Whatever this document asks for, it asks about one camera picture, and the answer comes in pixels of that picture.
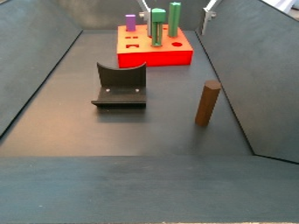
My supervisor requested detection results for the green arch peg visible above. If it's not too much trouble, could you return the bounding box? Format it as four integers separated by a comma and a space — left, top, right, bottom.
150, 8, 165, 46

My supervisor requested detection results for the red peg board block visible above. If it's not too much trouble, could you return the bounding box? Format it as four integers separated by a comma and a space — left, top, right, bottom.
116, 24, 193, 68

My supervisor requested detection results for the black curved holder stand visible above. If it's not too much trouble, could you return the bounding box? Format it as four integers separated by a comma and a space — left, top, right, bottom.
90, 64, 146, 108

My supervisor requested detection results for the purple rectangular peg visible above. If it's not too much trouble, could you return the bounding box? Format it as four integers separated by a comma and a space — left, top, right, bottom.
125, 14, 136, 32

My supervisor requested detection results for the brown hexagon peg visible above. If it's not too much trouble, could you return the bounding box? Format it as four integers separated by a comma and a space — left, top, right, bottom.
194, 80, 220, 126

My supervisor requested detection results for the green star peg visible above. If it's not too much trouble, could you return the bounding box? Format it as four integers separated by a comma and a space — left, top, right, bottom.
168, 2, 181, 38

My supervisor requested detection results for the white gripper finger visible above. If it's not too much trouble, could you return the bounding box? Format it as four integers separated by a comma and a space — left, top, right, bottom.
136, 0, 152, 37
200, 0, 221, 34

